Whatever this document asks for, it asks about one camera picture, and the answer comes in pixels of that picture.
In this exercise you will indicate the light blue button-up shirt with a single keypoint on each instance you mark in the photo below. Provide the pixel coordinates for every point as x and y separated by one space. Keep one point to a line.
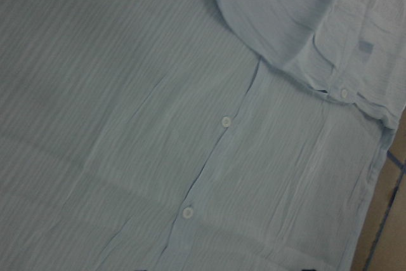
194 134

